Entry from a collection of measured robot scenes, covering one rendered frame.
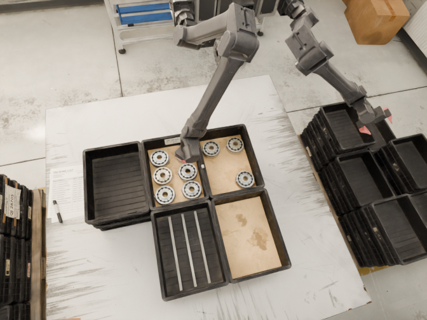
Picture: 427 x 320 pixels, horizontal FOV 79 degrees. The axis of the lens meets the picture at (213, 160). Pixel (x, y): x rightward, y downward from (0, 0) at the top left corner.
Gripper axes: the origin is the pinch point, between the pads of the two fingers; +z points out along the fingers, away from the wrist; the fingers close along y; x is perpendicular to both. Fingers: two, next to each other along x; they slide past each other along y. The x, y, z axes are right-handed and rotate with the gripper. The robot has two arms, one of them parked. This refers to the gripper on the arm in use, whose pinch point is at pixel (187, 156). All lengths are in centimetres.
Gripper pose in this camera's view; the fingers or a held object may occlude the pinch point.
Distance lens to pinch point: 124.1
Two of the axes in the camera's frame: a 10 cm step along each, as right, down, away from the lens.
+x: -8.3, -5.3, 1.6
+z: -0.9, 4.1, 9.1
